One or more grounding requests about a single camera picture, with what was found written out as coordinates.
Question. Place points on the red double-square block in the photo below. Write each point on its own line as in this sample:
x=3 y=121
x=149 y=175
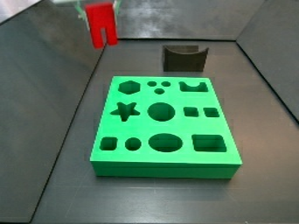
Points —
x=102 y=23

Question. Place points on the green shape sorter board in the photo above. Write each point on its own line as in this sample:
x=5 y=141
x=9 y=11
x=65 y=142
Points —
x=164 y=130

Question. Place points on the black curved holder stand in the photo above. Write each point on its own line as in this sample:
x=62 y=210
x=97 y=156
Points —
x=184 y=58

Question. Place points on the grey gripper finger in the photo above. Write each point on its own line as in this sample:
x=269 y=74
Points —
x=117 y=3
x=82 y=13

